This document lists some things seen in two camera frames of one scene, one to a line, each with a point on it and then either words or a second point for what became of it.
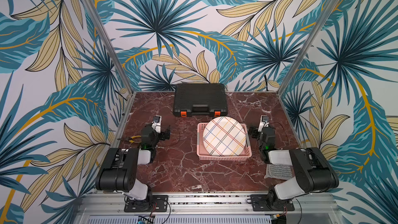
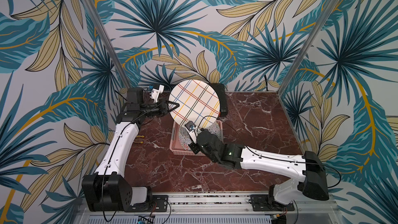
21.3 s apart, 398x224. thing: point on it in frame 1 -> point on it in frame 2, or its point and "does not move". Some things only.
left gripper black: (163, 136) -> (163, 102)
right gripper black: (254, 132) -> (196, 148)
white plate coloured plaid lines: (224, 137) -> (198, 101)
